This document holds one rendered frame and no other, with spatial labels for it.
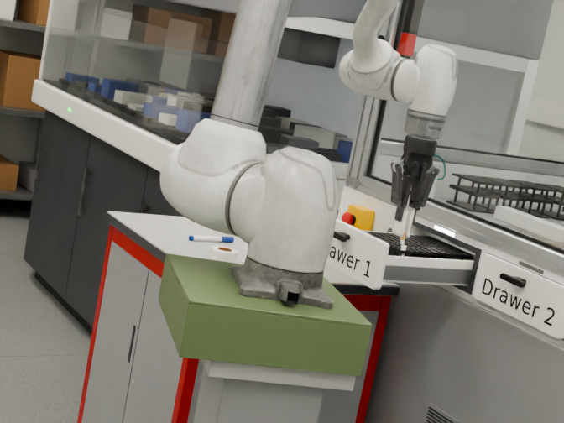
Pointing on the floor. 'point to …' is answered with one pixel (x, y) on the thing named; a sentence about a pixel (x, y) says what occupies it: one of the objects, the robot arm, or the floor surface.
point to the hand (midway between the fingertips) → (404, 221)
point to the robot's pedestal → (263, 394)
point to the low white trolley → (117, 342)
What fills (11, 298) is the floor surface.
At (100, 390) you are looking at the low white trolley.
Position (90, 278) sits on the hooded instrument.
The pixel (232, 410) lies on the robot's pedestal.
